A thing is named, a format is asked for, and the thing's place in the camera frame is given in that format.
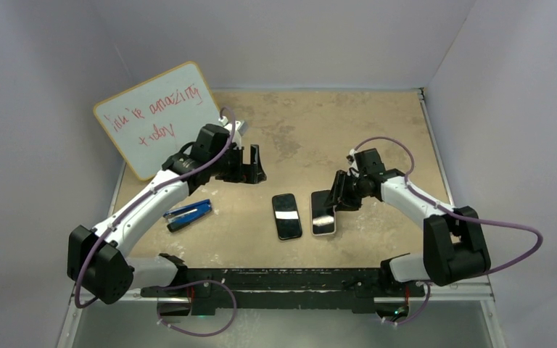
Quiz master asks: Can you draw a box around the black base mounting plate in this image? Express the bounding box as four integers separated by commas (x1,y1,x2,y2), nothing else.
141,264,426,317

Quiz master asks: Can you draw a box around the yellow framed whiteboard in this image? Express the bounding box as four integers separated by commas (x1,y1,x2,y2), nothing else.
93,62,220,181

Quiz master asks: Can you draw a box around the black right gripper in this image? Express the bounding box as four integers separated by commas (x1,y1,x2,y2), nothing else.
323,170,368,212

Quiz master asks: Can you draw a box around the black smartphone white edge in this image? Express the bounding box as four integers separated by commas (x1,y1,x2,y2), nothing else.
274,196,301,239

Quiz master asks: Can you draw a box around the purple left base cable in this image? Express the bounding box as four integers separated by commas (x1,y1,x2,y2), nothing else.
156,279,238,338

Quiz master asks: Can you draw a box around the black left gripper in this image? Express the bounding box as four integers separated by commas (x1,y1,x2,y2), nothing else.
210,144,265,185

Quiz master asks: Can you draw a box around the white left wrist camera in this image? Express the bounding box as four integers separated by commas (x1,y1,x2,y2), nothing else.
218,116,248,148

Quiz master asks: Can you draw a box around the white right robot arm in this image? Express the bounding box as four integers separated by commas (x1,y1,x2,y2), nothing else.
325,149,491,295

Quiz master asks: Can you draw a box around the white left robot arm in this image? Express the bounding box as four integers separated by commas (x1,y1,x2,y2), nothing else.
67,121,266,308

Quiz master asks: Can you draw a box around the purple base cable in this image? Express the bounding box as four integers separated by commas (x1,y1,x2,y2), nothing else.
380,281,432,328
156,279,238,338

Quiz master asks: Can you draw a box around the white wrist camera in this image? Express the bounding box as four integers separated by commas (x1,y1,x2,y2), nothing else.
346,149,358,171
218,116,248,148

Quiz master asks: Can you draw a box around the clear phone case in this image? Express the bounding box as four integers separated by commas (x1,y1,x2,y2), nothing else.
310,190,337,237

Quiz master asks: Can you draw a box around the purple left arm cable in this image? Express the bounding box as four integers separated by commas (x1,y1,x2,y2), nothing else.
74,106,238,310

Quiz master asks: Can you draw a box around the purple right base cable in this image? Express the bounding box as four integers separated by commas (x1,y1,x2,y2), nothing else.
380,281,432,328

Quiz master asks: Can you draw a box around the black phone case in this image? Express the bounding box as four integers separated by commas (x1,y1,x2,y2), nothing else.
272,193,303,241

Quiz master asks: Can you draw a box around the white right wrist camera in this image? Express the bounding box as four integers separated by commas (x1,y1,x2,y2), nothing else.
346,149,358,171

